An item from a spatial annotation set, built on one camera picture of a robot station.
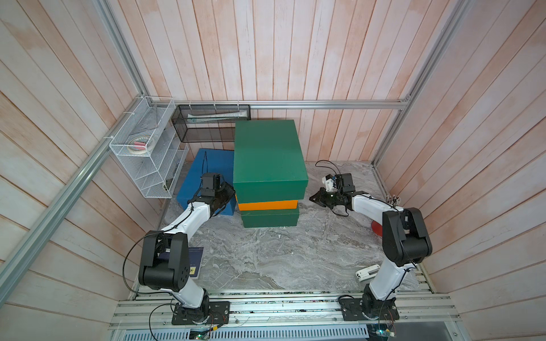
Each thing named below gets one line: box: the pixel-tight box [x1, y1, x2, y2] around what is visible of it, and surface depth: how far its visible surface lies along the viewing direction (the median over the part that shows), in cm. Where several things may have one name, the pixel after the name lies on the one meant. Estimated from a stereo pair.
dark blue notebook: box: [188, 247, 205, 278], surface depth 87 cm
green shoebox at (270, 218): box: [240, 207, 300, 229], surface depth 89 cm
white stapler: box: [355, 264, 381, 282], surface depth 81 cm
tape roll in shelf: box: [127, 135, 155, 155], surface depth 75 cm
